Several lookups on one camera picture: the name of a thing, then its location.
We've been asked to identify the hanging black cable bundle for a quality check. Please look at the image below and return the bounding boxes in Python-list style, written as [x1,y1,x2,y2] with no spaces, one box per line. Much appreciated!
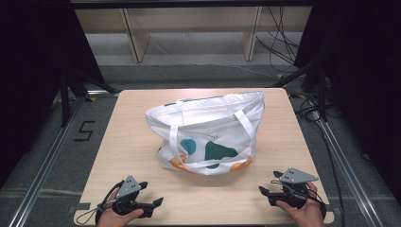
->
[255,6,301,74]

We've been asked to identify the beige wooden desk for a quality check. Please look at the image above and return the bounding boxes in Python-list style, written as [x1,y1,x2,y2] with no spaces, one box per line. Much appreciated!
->
[75,6,313,63]

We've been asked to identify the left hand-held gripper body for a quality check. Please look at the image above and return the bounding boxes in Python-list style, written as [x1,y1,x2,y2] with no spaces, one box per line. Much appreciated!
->
[112,175,155,219]

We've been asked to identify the thin white floor cable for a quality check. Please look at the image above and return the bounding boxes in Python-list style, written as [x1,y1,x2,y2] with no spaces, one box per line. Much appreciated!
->
[176,61,276,80]

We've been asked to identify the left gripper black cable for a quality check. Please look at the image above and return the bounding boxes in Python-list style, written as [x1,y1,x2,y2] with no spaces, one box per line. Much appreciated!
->
[75,180,126,226]

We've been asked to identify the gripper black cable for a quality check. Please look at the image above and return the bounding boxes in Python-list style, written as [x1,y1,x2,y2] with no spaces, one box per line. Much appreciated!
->
[270,179,327,220]
[75,180,126,226]

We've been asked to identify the black metal stand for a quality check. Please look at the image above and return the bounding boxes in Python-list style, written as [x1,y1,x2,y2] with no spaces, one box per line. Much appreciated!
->
[59,66,118,128]
[271,58,329,123]

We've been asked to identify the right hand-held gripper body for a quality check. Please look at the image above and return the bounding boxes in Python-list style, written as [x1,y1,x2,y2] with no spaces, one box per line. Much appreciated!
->
[267,167,320,209]

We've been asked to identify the white printed tote bag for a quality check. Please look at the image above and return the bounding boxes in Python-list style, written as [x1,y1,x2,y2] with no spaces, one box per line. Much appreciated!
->
[145,91,266,176]

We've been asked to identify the aluminium floor rail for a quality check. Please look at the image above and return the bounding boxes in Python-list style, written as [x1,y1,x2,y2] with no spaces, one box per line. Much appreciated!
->
[9,90,121,227]
[310,100,385,227]

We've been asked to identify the person's right hand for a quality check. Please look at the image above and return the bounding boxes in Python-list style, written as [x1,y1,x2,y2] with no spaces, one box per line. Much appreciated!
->
[275,182,326,227]

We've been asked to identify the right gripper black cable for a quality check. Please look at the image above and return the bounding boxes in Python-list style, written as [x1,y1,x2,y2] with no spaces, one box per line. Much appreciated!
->
[270,179,327,220]

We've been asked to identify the person's left hand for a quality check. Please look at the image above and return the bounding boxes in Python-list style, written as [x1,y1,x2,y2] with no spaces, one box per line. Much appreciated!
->
[96,188,145,227]

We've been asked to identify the black curtain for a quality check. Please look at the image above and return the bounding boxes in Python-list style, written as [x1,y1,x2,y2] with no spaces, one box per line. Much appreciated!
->
[0,0,107,188]
[294,0,401,206]

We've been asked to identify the black floor cables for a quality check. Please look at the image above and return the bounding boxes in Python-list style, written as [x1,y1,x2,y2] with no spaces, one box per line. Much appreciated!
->
[288,92,346,227]

